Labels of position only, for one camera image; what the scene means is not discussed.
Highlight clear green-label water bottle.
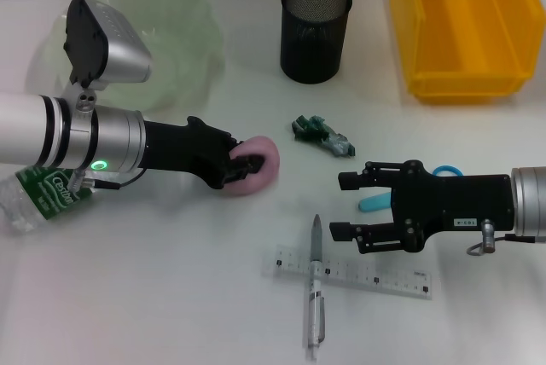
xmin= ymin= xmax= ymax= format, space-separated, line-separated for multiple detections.
xmin=0 ymin=164 xmax=97 ymax=236

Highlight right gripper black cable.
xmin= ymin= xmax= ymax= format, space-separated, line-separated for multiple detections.
xmin=467 ymin=218 xmax=546 ymax=258

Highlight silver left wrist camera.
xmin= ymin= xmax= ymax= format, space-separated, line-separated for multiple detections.
xmin=62 ymin=0 xmax=154 ymax=113

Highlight grey white pen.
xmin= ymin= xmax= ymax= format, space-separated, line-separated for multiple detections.
xmin=303 ymin=213 xmax=328 ymax=362

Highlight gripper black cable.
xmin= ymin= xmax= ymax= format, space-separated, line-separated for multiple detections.
xmin=467 ymin=218 xmax=546 ymax=258
xmin=70 ymin=167 xmax=146 ymax=192

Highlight blue scissors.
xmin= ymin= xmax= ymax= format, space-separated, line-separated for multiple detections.
xmin=357 ymin=163 xmax=465 ymax=215

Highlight clear plastic ruler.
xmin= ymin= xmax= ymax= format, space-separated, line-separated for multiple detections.
xmin=260 ymin=244 xmax=433 ymax=301

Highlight black mesh pen holder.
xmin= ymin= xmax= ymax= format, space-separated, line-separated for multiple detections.
xmin=279 ymin=0 xmax=354 ymax=84

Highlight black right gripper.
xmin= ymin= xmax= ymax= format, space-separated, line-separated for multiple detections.
xmin=328 ymin=159 xmax=515 ymax=255

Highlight translucent green fruit plate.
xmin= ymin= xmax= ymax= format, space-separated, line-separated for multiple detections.
xmin=26 ymin=0 xmax=226 ymax=114

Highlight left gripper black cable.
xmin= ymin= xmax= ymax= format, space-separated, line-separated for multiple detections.
xmin=70 ymin=167 xmax=146 ymax=192

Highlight yellow plastic bin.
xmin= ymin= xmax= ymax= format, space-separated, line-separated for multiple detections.
xmin=388 ymin=0 xmax=539 ymax=105

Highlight green plastic wrapper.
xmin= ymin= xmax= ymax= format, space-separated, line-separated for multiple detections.
xmin=291 ymin=113 xmax=357 ymax=159

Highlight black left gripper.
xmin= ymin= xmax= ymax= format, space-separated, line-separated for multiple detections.
xmin=142 ymin=115 xmax=266 ymax=190

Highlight pink toy peach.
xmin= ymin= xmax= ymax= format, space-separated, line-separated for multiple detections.
xmin=221 ymin=135 xmax=282 ymax=196

